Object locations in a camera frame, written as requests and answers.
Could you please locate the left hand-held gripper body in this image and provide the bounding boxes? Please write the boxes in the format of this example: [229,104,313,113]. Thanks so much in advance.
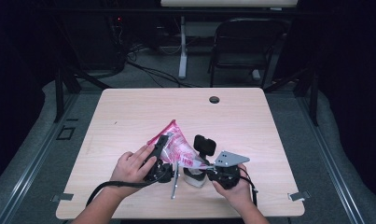
[143,159,181,200]

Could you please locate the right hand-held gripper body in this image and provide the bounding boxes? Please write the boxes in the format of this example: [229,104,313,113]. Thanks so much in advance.
[206,150,251,190]

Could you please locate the pink and white plastic bag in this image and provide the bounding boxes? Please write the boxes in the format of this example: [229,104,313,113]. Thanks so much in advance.
[146,119,215,172]

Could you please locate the person's right hand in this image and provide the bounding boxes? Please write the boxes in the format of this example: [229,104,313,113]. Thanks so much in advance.
[212,163,256,213]

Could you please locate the person's left hand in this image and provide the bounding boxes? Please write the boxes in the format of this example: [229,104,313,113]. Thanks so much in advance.
[109,143,159,200]

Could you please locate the white background desk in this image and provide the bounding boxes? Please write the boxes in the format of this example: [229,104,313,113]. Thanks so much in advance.
[160,0,299,79]

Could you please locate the black cabinet with red light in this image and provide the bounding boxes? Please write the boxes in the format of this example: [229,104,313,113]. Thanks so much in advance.
[61,12,128,72]

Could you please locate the black folding chair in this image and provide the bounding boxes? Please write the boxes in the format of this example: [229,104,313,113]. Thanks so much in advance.
[207,18,286,90]

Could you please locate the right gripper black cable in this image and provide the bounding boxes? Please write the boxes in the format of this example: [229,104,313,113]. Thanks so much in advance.
[238,167,258,208]

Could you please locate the black floor cables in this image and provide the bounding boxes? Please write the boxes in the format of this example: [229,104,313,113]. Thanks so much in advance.
[126,46,199,89]

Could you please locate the grey table corner bracket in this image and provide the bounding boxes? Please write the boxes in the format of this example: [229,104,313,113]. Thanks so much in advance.
[287,190,311,202]
[50,192,75,203]

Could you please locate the metal floor rail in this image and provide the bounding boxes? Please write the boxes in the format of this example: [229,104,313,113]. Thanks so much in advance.
[0,92,81,224]
[297,92,369,224]

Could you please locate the black metal frame stand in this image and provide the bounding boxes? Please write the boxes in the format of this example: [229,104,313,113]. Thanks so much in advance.
[53,66,112,124]
[263,66,320,127]

